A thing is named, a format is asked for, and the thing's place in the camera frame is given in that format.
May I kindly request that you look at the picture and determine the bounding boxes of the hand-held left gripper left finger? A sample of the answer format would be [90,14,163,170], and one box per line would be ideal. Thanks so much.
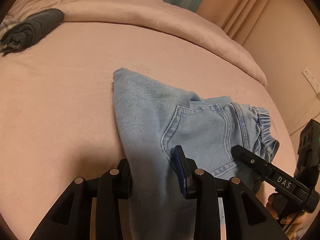
[29,158,132,240]

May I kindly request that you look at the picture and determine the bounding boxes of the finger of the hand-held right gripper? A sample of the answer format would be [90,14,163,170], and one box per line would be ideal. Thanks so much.
[231,144,273,181]

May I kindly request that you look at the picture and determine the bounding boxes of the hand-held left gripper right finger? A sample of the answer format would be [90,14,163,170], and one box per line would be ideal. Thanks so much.
[174,145,288,240]

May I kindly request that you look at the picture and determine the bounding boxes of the light blue denim pants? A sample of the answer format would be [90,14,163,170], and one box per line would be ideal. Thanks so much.
[112,67,280,240]

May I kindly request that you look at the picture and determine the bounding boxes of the person's right hand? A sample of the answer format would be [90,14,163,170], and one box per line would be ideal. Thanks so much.
[265,193,304,232]

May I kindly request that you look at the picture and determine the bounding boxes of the pink bed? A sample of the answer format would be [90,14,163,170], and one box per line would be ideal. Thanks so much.
[0,20,292,240]

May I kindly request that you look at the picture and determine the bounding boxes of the pink curtain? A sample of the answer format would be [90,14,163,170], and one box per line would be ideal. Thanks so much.
[196,0,279,41]

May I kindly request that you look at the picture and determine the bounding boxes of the pink comforter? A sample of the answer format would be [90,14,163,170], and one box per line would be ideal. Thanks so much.
[7,0,268,88]

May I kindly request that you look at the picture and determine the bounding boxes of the dark grey folded cloth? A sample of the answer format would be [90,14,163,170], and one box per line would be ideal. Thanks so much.
[0,8,65,54]

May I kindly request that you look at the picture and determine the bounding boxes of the plaid cloth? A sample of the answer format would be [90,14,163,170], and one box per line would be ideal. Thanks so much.
[0,14,16,38]

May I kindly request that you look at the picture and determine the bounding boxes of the white wall power strip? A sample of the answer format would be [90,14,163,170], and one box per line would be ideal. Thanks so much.
[301,67,320,95]

